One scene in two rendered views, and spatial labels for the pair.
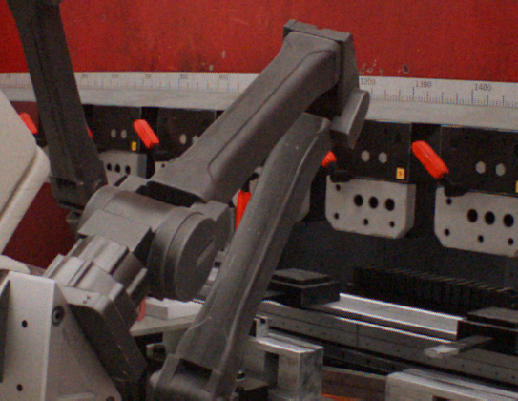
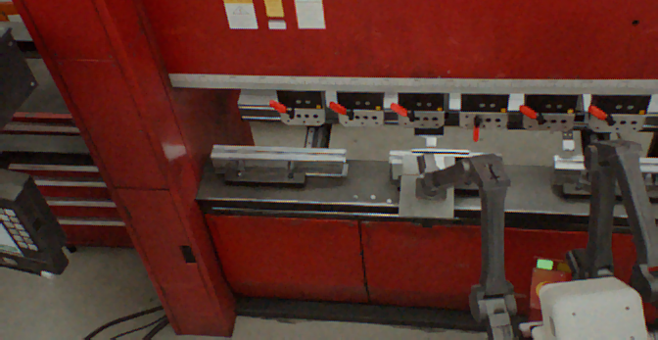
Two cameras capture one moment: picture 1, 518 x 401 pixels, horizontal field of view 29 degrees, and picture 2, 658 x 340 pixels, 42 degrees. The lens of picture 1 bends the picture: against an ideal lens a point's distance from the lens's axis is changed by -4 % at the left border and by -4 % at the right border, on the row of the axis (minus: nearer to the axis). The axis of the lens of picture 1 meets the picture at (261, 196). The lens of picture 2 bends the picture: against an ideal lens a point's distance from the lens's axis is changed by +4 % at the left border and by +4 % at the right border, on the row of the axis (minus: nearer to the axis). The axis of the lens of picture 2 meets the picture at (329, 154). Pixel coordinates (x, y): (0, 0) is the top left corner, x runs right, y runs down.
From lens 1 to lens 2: 235 cm
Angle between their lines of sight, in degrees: 51
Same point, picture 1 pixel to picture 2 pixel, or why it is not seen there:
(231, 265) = (603, 230)
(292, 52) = (632, 170)
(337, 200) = (531, 121)
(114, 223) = not seen: outside the picture
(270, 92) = (644, 198)
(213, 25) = (439, 60)
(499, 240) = (628, 128)
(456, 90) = (608, 83)
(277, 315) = not seen: hidden behind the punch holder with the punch
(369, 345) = not seen: hidden behind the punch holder
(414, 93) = (582, 84)
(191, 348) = (600, 263)
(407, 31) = (581, 64)
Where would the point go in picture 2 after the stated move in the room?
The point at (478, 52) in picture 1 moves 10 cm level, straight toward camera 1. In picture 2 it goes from (624, 70) to (648, 91)
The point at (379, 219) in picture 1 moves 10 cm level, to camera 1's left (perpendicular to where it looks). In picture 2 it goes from (556, 125) to (534, 142)
